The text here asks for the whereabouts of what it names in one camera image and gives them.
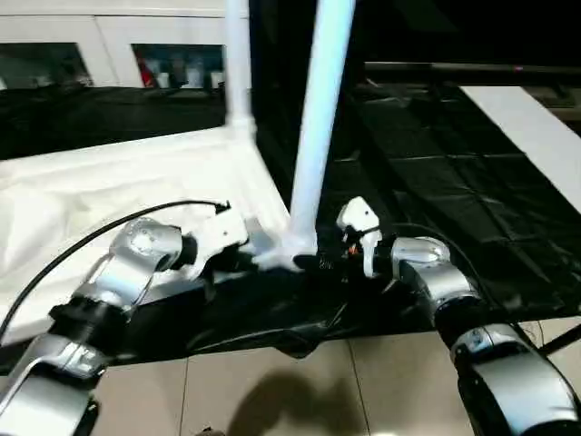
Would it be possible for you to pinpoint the red bottle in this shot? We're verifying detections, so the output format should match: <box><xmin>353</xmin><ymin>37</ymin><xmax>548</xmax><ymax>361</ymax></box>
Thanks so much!
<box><xmin>138</xmin><ymin>58</ymin><xmax>156</xmax><ymax>87</ymax></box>

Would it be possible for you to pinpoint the white plastic table top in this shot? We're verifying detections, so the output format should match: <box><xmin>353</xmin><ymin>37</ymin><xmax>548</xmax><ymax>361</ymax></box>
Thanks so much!
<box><xmin>0</xmin><ymin>121</ymin><xmax>320</xmax><ymax>347</ymax></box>

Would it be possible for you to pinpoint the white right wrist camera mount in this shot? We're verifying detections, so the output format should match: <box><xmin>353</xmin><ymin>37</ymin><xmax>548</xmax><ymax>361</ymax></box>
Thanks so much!
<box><xmin>335</xmin><ymin>194</ymin><xmax>381</xmax><ymax>279</ymax></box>

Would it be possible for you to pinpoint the black metal stand bar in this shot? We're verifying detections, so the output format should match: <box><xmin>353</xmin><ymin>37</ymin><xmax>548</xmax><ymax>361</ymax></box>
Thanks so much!
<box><xmin>538</xmin><ymin>323</ymin><xmax>581</xmax><ymax>356</ymax></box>

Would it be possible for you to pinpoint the flat white board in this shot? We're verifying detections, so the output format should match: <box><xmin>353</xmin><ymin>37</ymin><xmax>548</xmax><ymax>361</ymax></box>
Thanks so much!
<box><xmin>459</xmin><ymin>84</ymin><xmax>581</xmax><ymax>179</ymax></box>

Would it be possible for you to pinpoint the white plastic table leg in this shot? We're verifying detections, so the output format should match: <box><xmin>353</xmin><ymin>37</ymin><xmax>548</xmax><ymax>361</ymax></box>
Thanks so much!
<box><xmin>287</xmin><ymin>0</ymin><xmax>359</xmax><ymax>270</ymax></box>
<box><xmin>223</xmin><ymin>0</ymin><xmax>259</xmax><ymax>134</ymax></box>

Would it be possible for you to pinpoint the black glossy mat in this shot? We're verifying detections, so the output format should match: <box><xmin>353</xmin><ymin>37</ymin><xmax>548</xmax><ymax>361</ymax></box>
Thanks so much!
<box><xmin>0</xmin><ymin>74</ymin><xmax>581</xmax><ymax>364</ymax></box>

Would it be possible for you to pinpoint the white glass-door cabinet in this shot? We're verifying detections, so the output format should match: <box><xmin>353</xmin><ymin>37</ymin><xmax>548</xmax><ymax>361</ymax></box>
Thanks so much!
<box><xmin>0</xmin><ymin>0</ymin><xmax>251</xmax><ymax>91</ymax></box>

